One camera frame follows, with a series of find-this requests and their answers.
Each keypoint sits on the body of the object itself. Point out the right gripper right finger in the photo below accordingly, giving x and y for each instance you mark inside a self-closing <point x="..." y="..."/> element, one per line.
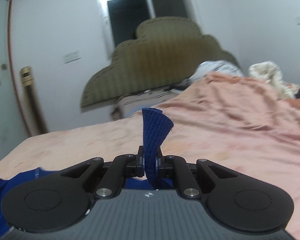
<point x="177" y="170"/>

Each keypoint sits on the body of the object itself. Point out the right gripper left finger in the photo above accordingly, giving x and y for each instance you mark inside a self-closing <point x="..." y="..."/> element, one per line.
<point x="115" y="173"/>

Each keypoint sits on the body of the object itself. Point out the blue knit sweater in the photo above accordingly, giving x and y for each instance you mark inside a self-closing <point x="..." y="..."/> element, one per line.
<point x="50" y="200"/>

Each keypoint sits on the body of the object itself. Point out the beige patterned pillow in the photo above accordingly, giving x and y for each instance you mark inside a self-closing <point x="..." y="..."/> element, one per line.
<point x="126" y="106"/>

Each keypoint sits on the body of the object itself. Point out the orange blanket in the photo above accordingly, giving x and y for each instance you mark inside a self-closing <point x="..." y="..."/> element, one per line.
<point x="237" y="103"/>

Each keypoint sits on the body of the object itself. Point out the gold tower fan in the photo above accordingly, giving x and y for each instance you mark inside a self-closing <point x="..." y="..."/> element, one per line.
<point x="27" y="81"/>

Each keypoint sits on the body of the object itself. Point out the pink bed sheet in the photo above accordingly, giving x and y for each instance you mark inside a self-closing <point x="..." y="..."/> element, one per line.
<point x="270" y="156"/>

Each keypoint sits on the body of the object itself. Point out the white crumpled bedding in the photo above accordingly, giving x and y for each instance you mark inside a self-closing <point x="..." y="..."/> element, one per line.
<point x="220" y="66"/>

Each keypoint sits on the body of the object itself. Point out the olive padded headboard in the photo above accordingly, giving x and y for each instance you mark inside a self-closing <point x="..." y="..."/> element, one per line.
<point x="166" y="51"/>

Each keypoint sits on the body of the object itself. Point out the white floral wardrobe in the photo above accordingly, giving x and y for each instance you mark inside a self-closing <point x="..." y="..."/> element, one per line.
<point x="12" y="127"/>

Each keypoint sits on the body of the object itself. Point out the cream crumpled quilt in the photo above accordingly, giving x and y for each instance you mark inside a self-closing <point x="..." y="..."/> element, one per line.
<point x="270" y="73"/>

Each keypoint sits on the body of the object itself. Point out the dark window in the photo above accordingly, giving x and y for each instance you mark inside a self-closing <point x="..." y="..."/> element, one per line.
<point x="122" y="17"/>

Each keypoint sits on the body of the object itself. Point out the white wall switch plate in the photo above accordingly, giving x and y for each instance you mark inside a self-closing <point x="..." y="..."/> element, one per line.
<point x="73" y="56"/>

